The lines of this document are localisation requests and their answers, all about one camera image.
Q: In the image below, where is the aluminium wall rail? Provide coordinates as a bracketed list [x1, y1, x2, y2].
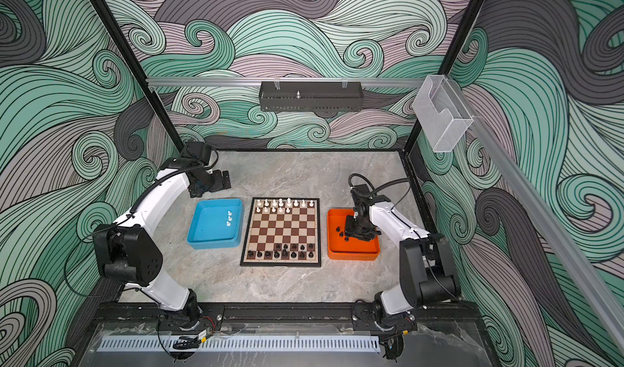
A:
[146, 76, 425, 89]

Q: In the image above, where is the blue plastic tray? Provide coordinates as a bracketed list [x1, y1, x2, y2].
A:
[187, 198, 244, 250]

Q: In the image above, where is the orange plastic tray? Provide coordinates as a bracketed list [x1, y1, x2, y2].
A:
[327, 209, 381, 261]

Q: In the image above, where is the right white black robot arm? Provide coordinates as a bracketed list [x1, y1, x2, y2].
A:
[344, 173, 461, 319]

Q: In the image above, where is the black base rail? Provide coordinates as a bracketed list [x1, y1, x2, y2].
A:
[94, 300, 479, 324]

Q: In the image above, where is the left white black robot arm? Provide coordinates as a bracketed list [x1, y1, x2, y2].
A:
[93, 141, 231, 331]

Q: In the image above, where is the clear acrylic wall holder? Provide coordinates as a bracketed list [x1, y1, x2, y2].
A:
[412, 75, 474, 154]

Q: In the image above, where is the folding chess board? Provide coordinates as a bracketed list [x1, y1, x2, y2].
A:
[240, 197, 322, 268]

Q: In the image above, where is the white slotted cable duct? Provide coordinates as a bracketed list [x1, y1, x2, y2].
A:
[96, 335, 380, 353]

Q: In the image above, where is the black perforated wall shelf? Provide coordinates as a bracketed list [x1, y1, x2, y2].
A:
[258, 82, 364, 113]

